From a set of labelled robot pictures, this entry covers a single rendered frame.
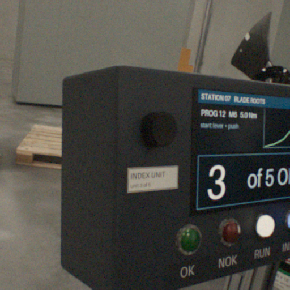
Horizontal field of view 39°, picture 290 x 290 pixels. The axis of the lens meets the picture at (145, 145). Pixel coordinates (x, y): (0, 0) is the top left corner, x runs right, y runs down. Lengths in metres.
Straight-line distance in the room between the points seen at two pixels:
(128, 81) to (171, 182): 0.09
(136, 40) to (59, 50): 1.24
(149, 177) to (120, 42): 6.36
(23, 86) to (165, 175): 6.14
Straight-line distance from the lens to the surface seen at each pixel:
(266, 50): 1.35
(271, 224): 0.43
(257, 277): 0.60
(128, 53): 6.72
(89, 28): 6.52
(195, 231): 0.36
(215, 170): 0.37
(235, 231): 0.39
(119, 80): 0.31
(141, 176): 0.32
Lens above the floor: 1.28
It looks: 14 degrees down
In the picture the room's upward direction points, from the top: 10 degrees clockwise
